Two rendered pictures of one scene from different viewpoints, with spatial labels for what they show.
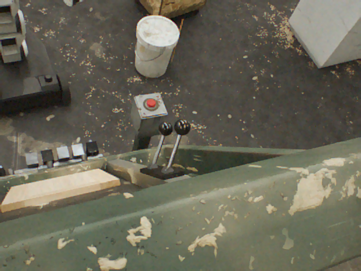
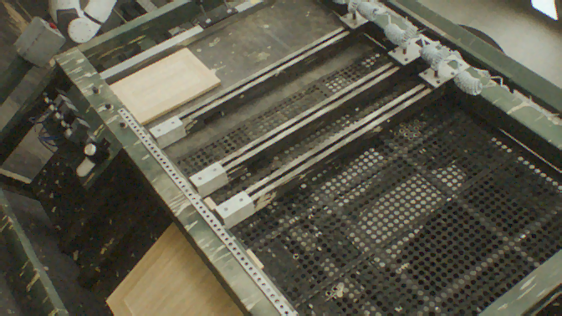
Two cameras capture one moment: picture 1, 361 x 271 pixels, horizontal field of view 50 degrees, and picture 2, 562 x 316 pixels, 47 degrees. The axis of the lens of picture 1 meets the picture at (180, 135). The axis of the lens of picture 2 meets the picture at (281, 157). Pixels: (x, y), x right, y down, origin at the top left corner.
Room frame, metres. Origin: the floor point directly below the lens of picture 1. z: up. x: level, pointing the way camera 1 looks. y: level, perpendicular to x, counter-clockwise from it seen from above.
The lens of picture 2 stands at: (0.63, 3.20, 1.44)
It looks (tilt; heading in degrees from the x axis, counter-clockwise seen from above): 6 degrees down; 254
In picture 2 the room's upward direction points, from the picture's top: 41 degrees clockwise
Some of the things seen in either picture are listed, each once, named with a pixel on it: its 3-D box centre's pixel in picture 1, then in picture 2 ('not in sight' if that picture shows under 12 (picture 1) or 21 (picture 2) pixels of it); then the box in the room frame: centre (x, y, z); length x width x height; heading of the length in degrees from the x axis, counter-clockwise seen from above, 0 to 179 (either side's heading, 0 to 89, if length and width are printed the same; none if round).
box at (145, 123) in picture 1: (147, 116); (38, 43); (0.96, 0.17, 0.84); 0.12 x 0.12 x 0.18; 38
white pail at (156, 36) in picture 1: (156, 43); not in sight; (1.98, 0.41, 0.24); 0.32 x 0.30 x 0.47; 133
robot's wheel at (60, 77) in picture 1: (63, 87); not in sight; (1.42, 0.85, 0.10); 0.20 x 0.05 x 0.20; 43
